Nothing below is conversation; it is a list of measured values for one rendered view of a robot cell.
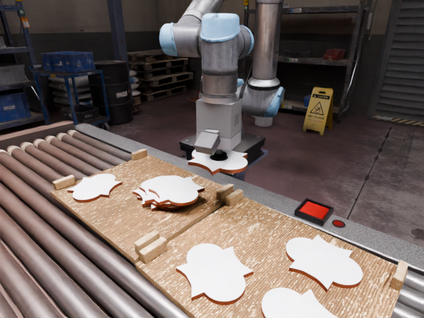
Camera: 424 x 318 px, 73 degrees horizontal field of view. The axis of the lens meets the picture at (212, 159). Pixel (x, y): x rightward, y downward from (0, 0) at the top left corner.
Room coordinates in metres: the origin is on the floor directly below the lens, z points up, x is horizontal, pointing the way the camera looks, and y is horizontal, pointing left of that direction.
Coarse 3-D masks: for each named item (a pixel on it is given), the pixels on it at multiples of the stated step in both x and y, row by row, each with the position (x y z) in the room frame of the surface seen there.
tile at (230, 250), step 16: (192, 256) 0.44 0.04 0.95; (208, 256) 0.44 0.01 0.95; (224, 256) 0.44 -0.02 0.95; (192, 272) 0.40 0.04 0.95; (208, 272) 0.40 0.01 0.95; (224, 272) 0.40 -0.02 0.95; (240, 272) 0.40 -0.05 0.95; (192, 288) 0.36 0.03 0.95; (208, 288) 0.36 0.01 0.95; (224, 288) 0.36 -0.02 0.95; (240, 288) 0.36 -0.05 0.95; (224, 304) 0.34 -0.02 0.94
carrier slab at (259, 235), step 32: (224, 224) 0.56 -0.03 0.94; (256, 224) 0.56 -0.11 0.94; (288, 224) 0.56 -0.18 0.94; (160, 256) 0.45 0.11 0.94; (256, 256) 0.45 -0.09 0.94; (352, 256) 0.45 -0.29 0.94; (160, 288) 0.38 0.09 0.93; (256, 288) 0.37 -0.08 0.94; (288, 288) 0.37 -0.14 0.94; (320, 288) 0.37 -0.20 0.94; (352, 288) 0.37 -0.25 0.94; (384, 288) 0.37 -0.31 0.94
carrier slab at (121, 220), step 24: (120, 168) 0.85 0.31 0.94; (144, 168) 0.85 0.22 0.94; (168, 168) 0.85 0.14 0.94; (120, 192) 0.70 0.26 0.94; (96, 216) 0.59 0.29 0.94; (120, 216) 0.59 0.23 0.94; (144, 216) 0.59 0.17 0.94; (168, 216) 0.59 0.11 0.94; (192, 216) 0.59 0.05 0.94; (120, 240) 0.50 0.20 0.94; (168, 240) 0.51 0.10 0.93
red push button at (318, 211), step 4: (308, 204) 0.65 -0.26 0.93; (312, 204) 0.65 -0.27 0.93; (316, 204) 0.65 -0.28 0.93; (304, 208) 0.63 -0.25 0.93; (308, 208) 0.63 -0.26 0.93; (312, 208) 0.63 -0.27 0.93; (316, 208) 0.63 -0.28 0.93; (320, 208) 0.63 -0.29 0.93; (324, 208) 0.63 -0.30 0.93; (304, 212) 0.62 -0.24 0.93; (308, 212) 0.62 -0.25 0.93; (312, 212) 0.62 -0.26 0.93; (316, 212) 0.62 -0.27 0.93; (320, 212) 0.62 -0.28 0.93; (324, 212) 0.62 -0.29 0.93; (316, 216) 0.60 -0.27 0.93; (320, 216) 0.60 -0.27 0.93
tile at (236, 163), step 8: (192, 152) 0.65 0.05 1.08; (232, 152) 0.65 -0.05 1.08; (192, 160) 0.60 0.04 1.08; (200, 160) 0.60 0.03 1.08; (208, 160) 0.60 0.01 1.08; (224, 160) 0.60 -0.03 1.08; (232, 160) 0.60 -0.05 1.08; (240, 160) 0.60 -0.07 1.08; (208, 168) 0.57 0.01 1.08; (216, 168) 0.56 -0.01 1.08; (224, 168) 0.56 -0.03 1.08; (232, 168) 0.56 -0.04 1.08; (240, 168) 0.56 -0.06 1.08
